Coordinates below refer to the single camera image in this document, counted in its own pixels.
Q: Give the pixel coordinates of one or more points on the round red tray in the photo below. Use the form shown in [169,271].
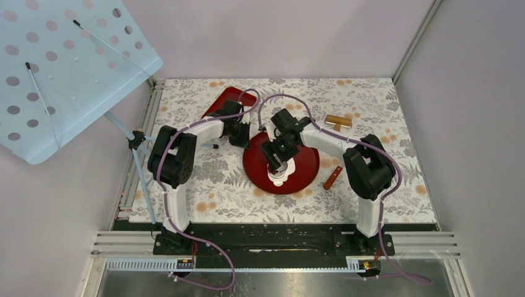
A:
[255,166]

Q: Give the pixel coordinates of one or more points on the wooden double-ended rolling pin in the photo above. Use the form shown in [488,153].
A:
[338,122]

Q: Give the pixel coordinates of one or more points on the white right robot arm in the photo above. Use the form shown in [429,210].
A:
[369,170]

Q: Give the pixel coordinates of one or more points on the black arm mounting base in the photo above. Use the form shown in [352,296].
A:
[331,239]

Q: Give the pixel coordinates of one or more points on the metal scraper wooden handle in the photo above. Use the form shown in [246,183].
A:
[331,179]

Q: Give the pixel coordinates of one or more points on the light blue music stand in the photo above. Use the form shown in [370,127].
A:
[64,66]

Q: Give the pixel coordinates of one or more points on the floral table mat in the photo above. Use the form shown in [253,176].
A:
[219,190]

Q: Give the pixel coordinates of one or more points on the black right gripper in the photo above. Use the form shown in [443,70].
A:
[270,148]

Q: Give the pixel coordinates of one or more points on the rectangular red tray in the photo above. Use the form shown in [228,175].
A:
[230,93]

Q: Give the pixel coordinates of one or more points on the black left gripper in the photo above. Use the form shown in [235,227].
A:
[244,142]

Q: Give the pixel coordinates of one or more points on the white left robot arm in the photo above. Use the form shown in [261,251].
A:
[172,158]

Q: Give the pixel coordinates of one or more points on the white dough ball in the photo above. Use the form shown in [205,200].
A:
[280,175]

